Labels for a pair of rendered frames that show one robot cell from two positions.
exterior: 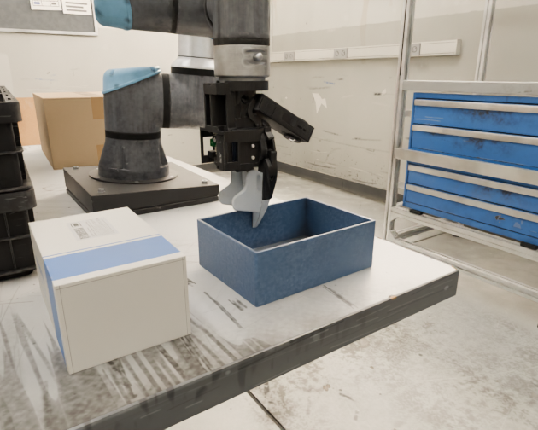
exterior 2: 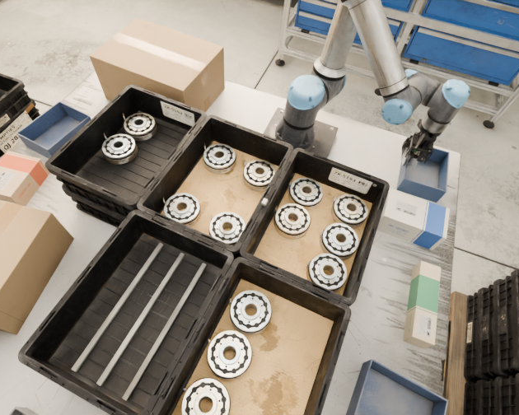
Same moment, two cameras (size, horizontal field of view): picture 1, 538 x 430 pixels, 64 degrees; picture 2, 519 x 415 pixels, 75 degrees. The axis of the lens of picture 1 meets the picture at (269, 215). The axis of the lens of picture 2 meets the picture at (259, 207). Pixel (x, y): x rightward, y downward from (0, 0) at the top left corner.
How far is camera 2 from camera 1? 1.26 m
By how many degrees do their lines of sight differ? 50
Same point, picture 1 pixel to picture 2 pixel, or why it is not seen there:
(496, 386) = not seen: hidden behind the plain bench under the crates
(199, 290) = not seen: hidden behind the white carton
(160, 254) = (444, 212)
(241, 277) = (431, 196)
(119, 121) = (308, 122)
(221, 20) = (446, 117)
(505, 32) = not seen: outside the picture
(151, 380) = (448, 241)
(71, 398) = (441, 255)
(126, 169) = (307, 142)
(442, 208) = (325, 29)
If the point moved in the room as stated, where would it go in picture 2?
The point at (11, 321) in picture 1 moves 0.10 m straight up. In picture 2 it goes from (390, 244) to (404, 230)
